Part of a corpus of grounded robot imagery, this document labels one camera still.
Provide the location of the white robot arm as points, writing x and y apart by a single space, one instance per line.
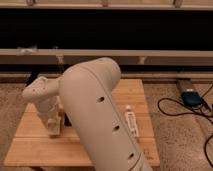
85 91

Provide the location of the black rectangular block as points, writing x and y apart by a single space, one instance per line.
67 121

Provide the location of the wooden table board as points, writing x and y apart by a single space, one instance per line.
32 147

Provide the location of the white tube bottle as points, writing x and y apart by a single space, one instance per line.
131 121

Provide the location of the white sponge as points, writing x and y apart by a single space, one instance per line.
53 127

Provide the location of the grey power strip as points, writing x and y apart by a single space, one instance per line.
186 87

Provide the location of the blue power adapter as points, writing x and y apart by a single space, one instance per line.
191 99

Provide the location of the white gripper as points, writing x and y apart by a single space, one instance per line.
48 109

